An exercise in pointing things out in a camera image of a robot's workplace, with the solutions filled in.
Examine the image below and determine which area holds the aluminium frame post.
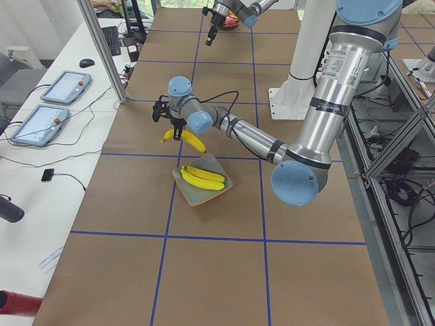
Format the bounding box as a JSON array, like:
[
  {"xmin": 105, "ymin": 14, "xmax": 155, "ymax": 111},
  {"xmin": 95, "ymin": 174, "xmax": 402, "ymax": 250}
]
[{"xmin": 76, "ymin": 0, "xmax": 127, "ymax": 104}]

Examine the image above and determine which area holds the grey square plate orange rim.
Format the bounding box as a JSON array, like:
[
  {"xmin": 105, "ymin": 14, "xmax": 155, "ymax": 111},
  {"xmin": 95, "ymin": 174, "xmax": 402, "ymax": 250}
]
[{"xmin": 173, "ymin": 153, "xmax": 233, "ymax": 206}]

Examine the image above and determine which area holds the red cylinder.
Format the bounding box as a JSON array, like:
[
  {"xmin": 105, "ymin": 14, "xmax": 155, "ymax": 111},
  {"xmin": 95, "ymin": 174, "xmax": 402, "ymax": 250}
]
[{"xmin": 1, "ymin": 290, "xmax": 43, "ymax": 317}]

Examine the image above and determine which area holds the small black device on table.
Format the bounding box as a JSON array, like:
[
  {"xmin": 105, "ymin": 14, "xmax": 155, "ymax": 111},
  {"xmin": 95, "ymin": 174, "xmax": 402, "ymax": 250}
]
[{"xmin": 41, "ymin": 168, "xmax": 54, "ymax": 182}]

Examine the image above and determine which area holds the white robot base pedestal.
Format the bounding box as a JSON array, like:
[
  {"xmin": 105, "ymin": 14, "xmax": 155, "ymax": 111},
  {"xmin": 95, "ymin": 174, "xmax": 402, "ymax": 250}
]
[{"xmin": 269, "ymin": 0, "xmax": 336, "ymax": 120}]

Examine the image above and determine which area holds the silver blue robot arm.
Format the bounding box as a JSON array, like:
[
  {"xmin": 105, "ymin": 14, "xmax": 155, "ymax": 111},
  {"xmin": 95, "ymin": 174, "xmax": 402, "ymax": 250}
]
[
  {"xmin": 152, "ymin": 1, "xmax": 402, "ymax": 206},
  {"xmin": 184, "ymin": 1, "xmax": 277, "ymax": 134}
]

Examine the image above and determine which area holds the far teach pendant tablet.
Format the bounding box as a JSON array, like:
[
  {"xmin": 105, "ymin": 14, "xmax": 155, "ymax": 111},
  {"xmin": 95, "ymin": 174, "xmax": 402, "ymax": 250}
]
[{"xmin": 40, "ymin": 71, "xmax": 92, "ymax": 105}]

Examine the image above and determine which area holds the brown wicker basket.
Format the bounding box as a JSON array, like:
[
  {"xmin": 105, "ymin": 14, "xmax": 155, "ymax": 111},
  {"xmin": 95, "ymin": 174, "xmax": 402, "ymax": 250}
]
[{"xmin": 222, "ymin": 12, "xmax": 240, "ymax": 29}]

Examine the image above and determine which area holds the near teach pendant tablet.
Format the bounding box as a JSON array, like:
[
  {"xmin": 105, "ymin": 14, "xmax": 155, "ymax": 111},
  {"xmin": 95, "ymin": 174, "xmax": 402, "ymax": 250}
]
[{"xmin": 10, "ymin": 104, "xmax": 69, "ymax": 147}]

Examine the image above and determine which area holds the teach pendant tablet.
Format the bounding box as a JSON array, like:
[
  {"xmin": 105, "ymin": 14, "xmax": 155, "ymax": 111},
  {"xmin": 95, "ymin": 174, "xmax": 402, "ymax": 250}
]
[
  {"xmin": 40, "ymin": 71, "xmax": 92, "ymax": 105},
  {"xmin": 10, "ymin": 104, "xmax": 69, "ymax": 147}
]

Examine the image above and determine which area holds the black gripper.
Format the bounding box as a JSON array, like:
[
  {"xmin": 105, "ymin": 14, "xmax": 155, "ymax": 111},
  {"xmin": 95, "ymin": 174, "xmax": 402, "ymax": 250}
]
[
  {"xmin": 202, "ymin": 6, "xmax": 228, "ymax": 46},
  {"xmin": 152, "ymin": 95, "xmax": 186, "ymax": 141}
]

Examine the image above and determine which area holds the yellow banana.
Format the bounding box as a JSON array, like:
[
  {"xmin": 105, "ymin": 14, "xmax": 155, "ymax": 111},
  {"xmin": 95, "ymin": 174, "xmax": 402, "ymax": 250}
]
[
  {"xmin": 160, "ymin": 129, "xmax": 207, "ymax": 153},
  {"xmin": 181, "ymin": 166, "xmax": 225, "ymax": 183},
  {"xmin": 181, "ymin": 170, "xmax": 225, "ymax": 191}
]

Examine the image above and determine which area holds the black computer mouse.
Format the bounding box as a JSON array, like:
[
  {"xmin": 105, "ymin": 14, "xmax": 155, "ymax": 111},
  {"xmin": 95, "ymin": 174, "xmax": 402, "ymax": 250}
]
[{"xmin": 79, "ymin": 58, "xmax": 95, "ymax": 69}]

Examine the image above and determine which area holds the black keyboard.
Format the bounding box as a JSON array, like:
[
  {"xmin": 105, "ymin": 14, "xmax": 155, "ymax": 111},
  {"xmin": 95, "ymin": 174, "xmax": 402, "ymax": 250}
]
[{"xmin": 101, "ymin": 26, "xmax": 121, "ymax": 56}]

